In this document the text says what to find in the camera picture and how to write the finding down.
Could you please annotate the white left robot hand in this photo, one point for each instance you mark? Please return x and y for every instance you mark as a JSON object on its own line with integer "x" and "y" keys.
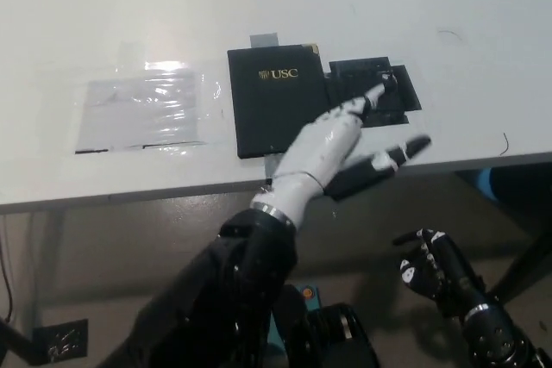
{"x": 315, "y": 157}

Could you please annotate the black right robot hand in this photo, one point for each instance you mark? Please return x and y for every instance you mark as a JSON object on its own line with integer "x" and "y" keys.
{"x": 448, "y": 273}

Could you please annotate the black diary with gold corners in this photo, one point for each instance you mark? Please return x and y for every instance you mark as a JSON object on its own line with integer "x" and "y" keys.
{"x": 267, "y": 101}

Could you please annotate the black slanted desk leg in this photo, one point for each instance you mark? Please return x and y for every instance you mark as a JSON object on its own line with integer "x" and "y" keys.
{"x": 526, "y": 251}

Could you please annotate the blue object under desk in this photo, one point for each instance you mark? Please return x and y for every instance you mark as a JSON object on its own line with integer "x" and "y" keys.
{"x": 487, "y": 185}

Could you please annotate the black tape patch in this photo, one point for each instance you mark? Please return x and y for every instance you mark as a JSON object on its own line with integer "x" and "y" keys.
{"x": 353, "y": 79}

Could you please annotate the clear plastic sheet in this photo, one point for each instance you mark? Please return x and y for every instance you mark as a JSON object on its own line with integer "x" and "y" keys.
{"x": 138, "y": 114}

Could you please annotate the teal tp-link box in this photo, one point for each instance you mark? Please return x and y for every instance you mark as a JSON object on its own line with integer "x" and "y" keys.
{"x": 273, "y": 337}

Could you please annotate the thin black tape strip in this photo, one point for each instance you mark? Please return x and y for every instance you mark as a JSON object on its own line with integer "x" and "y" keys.
{"x": 90, "y": 151}

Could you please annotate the grey duct tape strip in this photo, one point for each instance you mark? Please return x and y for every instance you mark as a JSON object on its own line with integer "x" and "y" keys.
{"x": 264, "y": 39}

